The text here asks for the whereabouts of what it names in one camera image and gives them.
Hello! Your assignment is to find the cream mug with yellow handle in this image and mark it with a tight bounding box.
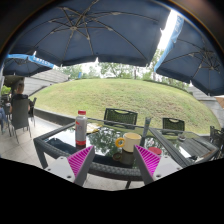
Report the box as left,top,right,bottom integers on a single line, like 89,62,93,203
115,132,141,153

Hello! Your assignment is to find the grey parasol pole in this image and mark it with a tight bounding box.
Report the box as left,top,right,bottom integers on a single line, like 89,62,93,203
142,117,151,137

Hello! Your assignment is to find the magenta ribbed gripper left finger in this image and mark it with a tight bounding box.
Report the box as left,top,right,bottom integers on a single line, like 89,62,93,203
46,145,96,187

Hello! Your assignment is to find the grey chair behind person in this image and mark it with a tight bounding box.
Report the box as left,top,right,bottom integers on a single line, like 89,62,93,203
11,99,30,136

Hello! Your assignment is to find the blue parasol right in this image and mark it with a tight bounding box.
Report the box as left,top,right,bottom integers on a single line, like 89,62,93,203
154,16,224,96

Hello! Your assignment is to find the white bottle with red cap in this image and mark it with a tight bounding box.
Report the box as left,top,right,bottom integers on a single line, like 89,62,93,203
75,110,87,146

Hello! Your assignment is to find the red round lid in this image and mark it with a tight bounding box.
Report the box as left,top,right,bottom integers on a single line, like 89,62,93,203
148,147,162,155

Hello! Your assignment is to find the dark wicker chair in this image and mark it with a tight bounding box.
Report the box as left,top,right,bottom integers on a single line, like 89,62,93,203
162,118,185,134
104,108,138,129
209,126,224,159

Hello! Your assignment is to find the large blue parasol centre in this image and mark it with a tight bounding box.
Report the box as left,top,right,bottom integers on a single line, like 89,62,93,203
12,0,170,67

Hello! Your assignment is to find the glass top wicker table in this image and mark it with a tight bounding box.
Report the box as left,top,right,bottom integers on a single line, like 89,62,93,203
34,118,221,187

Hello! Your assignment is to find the yellow cloth on table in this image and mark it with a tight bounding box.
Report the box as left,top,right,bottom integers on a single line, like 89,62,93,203
87,123,101,134

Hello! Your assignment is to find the seated person in black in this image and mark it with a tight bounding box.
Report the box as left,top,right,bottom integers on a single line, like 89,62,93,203
9,82,28,112

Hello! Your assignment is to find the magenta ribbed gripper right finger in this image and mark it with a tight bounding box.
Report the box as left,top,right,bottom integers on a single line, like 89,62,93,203
133,144,183,186

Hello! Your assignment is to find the blue parasol left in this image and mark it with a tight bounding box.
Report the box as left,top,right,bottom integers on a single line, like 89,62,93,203
3,54,54,76

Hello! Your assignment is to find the dark wicker chair centre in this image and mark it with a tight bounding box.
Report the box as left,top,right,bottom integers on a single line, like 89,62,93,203
104,108,138,129

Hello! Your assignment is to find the dark wicker chair far right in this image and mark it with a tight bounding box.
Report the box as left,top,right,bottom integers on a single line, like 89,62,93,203
209,126,224,159

